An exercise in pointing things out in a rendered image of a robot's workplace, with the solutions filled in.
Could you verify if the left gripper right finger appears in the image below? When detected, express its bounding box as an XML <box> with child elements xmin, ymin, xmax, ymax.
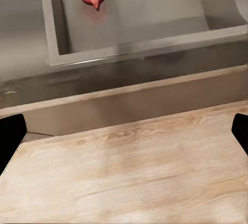
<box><xmin>231</xmin><ymin>113</ymin><xmax>248</xmax><ymax>155</ymax></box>

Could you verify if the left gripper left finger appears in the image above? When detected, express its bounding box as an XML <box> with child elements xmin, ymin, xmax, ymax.
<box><xmin>0</xmin><ymin>114</ymin><xmax>27</xmax><ymax>176</ymax></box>

